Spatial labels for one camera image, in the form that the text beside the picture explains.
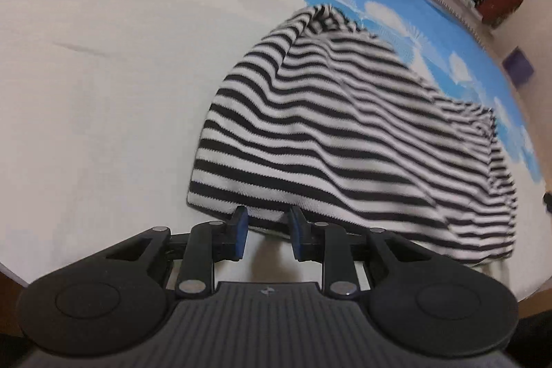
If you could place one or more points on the blue fan print bed sheet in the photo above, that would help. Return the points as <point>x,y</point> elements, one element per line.
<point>108,113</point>

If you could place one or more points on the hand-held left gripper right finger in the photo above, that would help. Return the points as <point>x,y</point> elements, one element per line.
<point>296,235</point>

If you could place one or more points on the dark red bag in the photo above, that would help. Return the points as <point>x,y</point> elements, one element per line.
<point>500,1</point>

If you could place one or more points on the purple box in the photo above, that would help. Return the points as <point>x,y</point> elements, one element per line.
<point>519,66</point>

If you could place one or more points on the black white striped shirt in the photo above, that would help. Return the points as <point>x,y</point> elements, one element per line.
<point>345,135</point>

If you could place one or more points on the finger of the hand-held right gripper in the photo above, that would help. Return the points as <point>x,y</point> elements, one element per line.
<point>548,202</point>

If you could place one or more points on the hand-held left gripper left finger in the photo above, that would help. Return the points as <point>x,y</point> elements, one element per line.
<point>241,232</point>

